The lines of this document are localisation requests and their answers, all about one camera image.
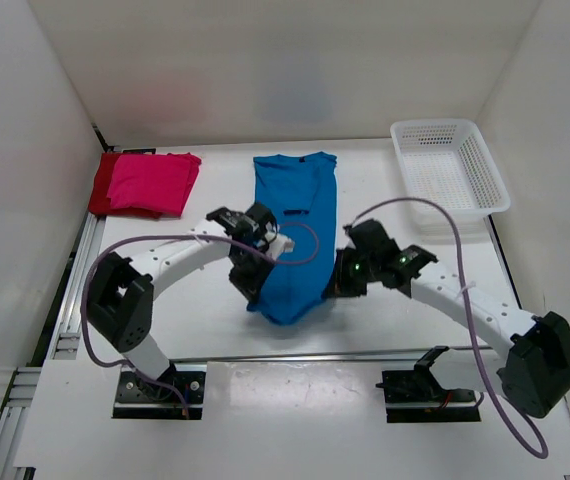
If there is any white plastic basket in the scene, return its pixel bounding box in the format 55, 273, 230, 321
390, 118, 511, 231

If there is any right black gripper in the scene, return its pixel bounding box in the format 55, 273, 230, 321
322, 246, 379, 298

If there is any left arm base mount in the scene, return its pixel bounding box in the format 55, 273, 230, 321
112, 363, 207, 421

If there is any aluminium frame rail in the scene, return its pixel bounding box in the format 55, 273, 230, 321
0, 144, 121, 480

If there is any blue t-shirt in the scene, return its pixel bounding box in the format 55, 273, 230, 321
248, 152, 337, 326

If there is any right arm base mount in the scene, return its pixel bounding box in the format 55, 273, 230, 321
376, 346, 484, 424

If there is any pink t-shirt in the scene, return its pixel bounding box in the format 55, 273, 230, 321
107, 153, 202, 217

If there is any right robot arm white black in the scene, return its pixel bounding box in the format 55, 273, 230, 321
324, 220, 570, 418

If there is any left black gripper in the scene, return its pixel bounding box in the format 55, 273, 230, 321
228, 246, 277, 304

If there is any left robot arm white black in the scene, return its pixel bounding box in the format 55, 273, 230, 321
82, 202, 295, 400

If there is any dark red t-shirt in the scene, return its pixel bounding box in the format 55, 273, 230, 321
88, 153, 119, 216

